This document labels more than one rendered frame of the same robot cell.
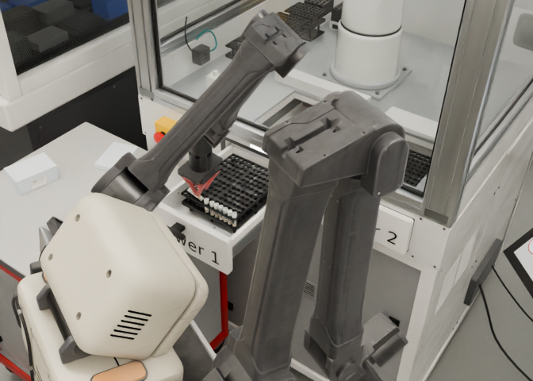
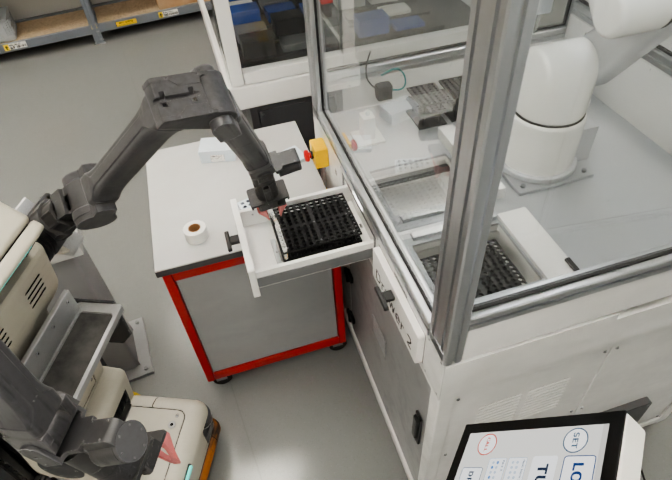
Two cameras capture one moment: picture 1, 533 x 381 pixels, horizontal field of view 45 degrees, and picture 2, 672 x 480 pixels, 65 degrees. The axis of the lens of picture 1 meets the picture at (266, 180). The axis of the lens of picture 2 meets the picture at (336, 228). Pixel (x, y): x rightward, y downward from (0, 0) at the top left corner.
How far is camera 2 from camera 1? 0.89 m
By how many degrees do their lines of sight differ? 31
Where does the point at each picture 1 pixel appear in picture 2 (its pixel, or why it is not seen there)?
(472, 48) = (459, 180)
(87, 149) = (274, 144)
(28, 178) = (208, 152)
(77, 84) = (300, 87)
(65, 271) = not seen: outside the picture
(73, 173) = not seen: hidden behind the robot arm
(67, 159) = not seen: hidden behind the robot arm
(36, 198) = (208, 170)
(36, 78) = (259, 73)
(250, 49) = (145, 103)
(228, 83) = (131, 131)
